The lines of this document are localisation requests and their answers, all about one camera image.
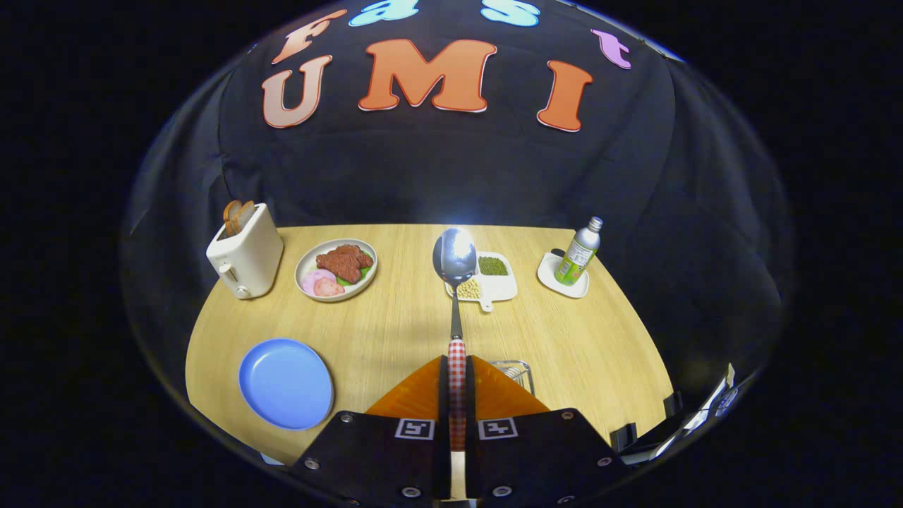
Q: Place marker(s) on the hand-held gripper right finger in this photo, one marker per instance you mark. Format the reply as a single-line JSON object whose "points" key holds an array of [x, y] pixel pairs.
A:
{"points": [[470, 395]]}

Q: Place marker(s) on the pink ham slices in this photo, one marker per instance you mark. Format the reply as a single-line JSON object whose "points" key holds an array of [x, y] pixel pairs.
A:
{"points": [[321, 284]]}

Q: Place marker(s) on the black table clamp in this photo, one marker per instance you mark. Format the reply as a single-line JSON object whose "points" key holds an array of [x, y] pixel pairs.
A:
{"points": [[673, 403], [624, 436]]}

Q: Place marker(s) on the white oval plate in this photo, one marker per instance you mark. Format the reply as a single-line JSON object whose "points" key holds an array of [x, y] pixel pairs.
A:
{"points": [[307, 264]]}

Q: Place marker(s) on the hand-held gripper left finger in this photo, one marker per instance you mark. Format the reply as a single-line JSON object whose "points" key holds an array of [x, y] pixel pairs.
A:
{"points": [[444, 395]]}

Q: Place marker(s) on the pile of yellow soybeans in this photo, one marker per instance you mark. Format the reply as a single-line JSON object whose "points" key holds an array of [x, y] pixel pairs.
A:
{"points": [[469, 288]]}

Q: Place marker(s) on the white divided dish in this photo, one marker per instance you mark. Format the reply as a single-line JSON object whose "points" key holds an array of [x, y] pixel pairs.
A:
{"points": [[502, 286]]}

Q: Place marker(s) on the green lettuce leaf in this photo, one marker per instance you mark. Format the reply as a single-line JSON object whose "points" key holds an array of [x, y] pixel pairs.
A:
{"points": [[361, 274]]}

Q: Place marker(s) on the white square coaster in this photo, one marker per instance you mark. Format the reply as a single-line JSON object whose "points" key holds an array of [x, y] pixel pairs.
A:
{"points": [[547, 271]]}

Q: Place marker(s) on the perforated metal basket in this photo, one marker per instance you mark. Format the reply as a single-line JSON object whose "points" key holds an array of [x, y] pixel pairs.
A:
{"points": [[518, 370]]}

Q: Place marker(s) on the brown meat slices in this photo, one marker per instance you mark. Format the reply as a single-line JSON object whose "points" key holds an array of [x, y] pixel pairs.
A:
{"points": [[342, 262]]}

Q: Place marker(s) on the brown toast slice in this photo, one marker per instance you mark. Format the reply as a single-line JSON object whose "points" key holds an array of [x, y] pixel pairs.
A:
{"points": [[245, 213], [231, 215]]}

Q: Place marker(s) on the blue round plate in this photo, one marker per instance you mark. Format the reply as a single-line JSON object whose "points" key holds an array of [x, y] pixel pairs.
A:
{"points": [[282, 384]]}

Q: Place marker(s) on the silver bottle with green label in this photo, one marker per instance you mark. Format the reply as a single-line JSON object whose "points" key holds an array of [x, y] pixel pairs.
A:
{"points": [[578, 254]]}

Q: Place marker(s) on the white toaster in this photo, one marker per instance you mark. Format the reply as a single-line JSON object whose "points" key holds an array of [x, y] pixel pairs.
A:
{"points": [[247, 257]]}

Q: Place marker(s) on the pile of green mung beans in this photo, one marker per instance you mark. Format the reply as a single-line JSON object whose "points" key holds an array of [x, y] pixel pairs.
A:
{"points": [[492, 266]]}

